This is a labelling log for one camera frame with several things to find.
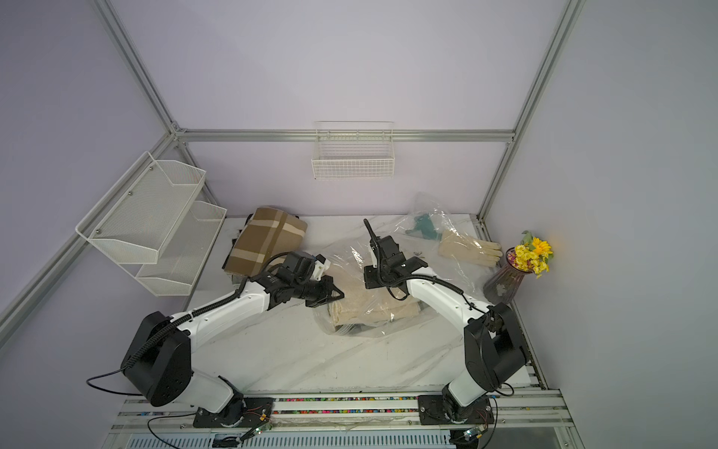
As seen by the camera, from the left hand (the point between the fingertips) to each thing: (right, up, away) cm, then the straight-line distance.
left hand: (342, 297), depth 82 cm
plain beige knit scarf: (+6, -2, -2) cm, 6 cm away
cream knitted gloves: (+43, +15, +27) cm, 53 cm away
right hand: (+9, +5, +6) cm, 12 cm away
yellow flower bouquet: (+54, +13, -6) cm, 56 cm away
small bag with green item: (+32, +26, +30) cm, 51 cm away
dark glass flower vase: (+51, +3, +6) cm, 52 cm away
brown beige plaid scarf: (-30, +20, +20) cm, 41 cm away
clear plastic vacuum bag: (0, +10, +6) cm, 12 cm away
